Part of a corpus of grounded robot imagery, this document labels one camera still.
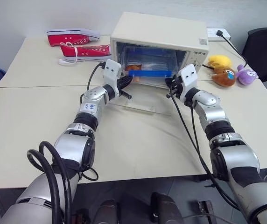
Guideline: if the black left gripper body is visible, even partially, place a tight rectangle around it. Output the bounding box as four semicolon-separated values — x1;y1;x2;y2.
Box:
116;78;133;99

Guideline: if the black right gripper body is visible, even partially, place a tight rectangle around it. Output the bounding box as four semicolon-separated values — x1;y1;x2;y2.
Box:
169;75;183;99

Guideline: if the clear glass oven door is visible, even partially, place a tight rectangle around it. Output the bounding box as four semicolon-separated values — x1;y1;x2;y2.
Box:
111;83;175;116

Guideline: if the orange food piece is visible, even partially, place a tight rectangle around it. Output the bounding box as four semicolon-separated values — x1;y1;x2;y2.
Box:
125;64;143;72

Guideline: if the cream toaster oven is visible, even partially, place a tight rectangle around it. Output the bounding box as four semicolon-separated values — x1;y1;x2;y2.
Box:
110;11;210;91

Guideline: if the red sneaker with white laces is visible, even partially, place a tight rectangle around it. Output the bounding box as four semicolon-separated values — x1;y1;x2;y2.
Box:
58;42;112;66

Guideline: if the brown plush toy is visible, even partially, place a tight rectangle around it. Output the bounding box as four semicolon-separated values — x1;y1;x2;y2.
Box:
209;66;238;88

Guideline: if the yellow plush toy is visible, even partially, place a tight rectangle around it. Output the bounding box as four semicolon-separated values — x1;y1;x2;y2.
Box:
207;55;232;70

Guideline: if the white power strip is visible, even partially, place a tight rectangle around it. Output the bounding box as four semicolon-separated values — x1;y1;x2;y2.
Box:
206;28;232;42

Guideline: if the red canvas sneaker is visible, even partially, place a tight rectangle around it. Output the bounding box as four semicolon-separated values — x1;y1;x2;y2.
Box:
46;28;101;48

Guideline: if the purple plush toy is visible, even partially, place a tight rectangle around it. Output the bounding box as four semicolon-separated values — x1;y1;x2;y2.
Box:
237;64;258;86

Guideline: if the black office chair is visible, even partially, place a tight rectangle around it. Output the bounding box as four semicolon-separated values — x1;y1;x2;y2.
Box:
241;27;267;100

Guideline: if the dark rounded shape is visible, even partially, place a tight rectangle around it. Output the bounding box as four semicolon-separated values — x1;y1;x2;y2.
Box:
93;198;120;224
150;192;185;224

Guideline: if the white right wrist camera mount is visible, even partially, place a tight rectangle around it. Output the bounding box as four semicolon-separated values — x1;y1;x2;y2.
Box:
176;63;199;100

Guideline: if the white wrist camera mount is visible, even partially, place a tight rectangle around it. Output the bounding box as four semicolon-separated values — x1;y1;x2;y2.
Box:
176;63;199;100
102;59;122;89

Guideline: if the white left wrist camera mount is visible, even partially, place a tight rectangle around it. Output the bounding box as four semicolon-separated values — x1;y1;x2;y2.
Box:
102;59;122;89

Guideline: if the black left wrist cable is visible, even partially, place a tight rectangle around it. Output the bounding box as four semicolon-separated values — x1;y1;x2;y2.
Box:
86;62;106;91

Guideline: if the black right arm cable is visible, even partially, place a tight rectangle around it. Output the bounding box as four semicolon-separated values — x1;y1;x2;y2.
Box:
167;92;241;210

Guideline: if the black plug with cord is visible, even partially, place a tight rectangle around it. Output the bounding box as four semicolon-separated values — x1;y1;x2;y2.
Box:
216;29;248;69

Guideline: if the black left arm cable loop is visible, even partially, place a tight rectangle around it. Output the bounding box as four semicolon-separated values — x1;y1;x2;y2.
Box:
27;140;99;224

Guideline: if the brown flat bracket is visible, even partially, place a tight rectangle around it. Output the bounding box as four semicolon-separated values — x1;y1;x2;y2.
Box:
197;200;216;224

